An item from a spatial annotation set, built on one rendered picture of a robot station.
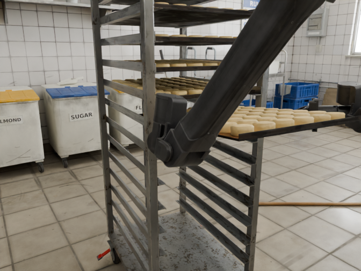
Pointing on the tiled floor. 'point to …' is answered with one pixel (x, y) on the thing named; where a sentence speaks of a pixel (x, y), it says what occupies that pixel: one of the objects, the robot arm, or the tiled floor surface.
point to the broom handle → (310, 204)
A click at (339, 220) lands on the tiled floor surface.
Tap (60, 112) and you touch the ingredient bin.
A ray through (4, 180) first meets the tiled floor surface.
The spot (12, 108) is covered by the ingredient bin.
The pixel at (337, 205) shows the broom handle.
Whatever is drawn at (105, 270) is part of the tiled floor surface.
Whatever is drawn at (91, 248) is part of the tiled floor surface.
